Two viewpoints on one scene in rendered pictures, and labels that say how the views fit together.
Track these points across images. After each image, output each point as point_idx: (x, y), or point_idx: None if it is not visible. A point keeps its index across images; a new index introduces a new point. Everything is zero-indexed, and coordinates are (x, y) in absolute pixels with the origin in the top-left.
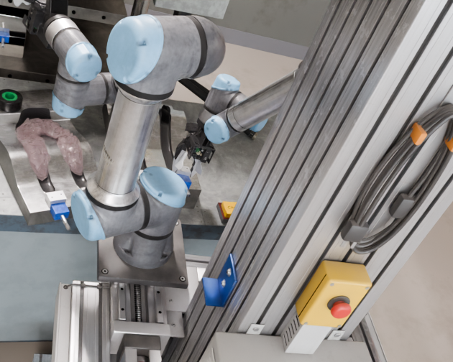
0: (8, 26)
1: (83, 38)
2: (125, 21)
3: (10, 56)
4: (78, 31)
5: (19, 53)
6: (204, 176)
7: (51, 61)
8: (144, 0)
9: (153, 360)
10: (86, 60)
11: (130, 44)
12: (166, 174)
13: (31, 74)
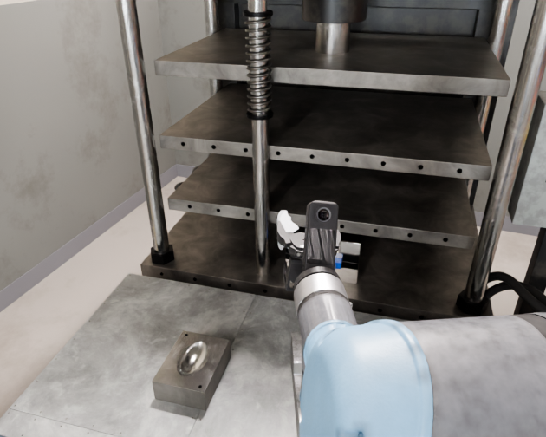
0: (341, 251)
1: (339, 311)
2: (326, 344)
3: (344, 282)
4: (336, 298)
5: (352, 278)
6: None
7: (386, 287)
8: (496, 218)
9: None
10: None
11: (328, 423)
12: None
13: (363, 303)
